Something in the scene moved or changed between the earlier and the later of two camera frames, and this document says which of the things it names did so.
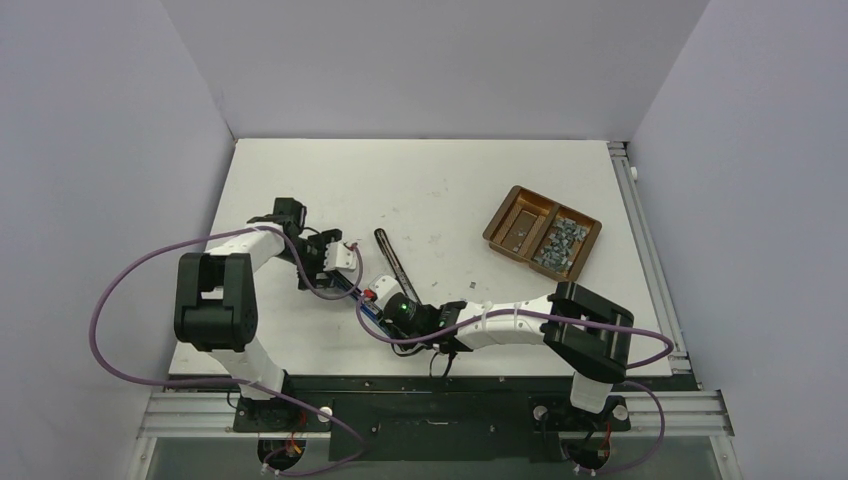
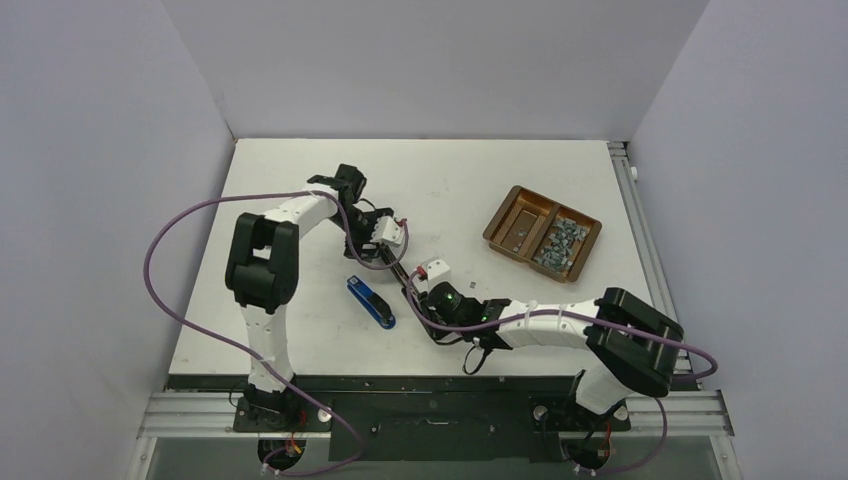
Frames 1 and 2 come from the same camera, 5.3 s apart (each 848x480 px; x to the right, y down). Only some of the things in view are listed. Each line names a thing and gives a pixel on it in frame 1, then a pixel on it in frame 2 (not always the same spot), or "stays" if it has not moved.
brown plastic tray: [551, 237] stays
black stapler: [396, 267] stays
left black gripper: [321, 242] -> [354, 248]
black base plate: [432, 418] stays
